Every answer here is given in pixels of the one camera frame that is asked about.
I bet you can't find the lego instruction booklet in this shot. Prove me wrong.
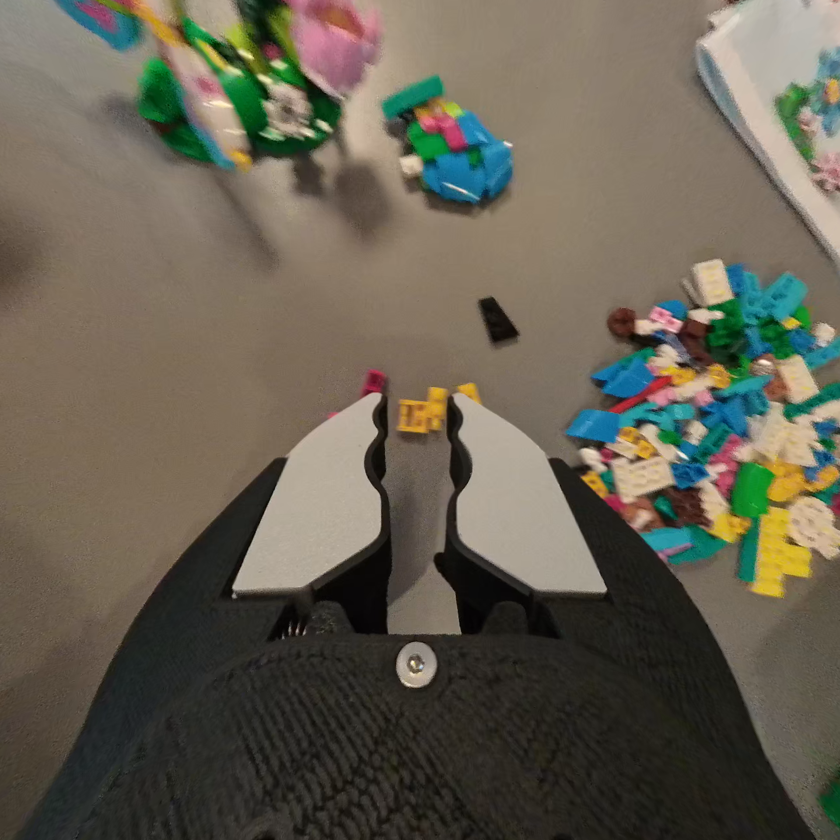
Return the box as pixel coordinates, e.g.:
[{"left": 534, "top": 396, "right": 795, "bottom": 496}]
[{"left": 694, "top": 0, "right": 840, "bottom": 263}]

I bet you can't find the pile of loose lego bricks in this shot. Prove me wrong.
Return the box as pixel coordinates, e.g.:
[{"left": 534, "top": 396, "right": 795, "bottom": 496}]
[{"left": 566, "top": 259, "right": 840, "bottom": 599}]

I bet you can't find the small yellow lego assembly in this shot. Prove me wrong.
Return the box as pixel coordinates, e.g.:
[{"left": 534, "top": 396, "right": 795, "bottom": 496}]
[{"left": 395, "top": 386, "right": 450, "bottom": 434}]

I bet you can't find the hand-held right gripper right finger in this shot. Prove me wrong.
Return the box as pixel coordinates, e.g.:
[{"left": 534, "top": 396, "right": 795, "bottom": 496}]
[{"left": 434, "top": 392, "right": 609, "bottom": 636}]

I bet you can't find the blue lego flower build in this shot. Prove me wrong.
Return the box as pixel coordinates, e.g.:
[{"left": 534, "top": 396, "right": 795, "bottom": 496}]
[{"left": 382, "top": 75, "right": 516, "bottom": 207}]

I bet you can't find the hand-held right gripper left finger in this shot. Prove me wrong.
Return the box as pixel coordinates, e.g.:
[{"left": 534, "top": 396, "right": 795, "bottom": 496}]
[{"left": 231, "top": 392, "right": 395, "bottom": 634}]

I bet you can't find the black lego wedge plate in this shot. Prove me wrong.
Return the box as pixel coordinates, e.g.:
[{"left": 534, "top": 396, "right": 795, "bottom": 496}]
[{"left": 478, "top": 297, "right": 521, "bottom": 344}]

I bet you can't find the green butterfly lego build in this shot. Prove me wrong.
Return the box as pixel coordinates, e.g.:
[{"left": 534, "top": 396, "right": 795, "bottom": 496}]
[{"left": 56, "top": 0, "right": 385, "bottom": 173}]

